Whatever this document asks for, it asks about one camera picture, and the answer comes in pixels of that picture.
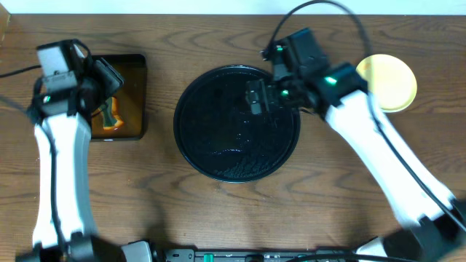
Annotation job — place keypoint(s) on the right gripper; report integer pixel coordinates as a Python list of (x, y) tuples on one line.
[(267, 86)]

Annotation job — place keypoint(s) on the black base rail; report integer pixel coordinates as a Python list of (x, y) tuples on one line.
[(190, 255)]

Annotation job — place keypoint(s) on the black rectangular water tray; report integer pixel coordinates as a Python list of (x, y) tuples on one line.
[(131, 98)]

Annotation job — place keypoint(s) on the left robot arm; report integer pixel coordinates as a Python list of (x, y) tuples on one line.
[(65, 229)]

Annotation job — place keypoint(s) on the orange green sponge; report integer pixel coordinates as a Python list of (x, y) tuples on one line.
[(110, 114)]

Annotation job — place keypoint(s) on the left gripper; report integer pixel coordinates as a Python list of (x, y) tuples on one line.
[(110, 80)]

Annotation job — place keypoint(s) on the yellow plate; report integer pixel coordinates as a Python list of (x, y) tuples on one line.
[(391, 81)]

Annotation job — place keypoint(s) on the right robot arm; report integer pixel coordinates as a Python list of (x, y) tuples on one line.
[(432, 219)]

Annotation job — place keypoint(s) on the round black tray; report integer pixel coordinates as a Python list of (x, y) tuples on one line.
[(218, 135)]

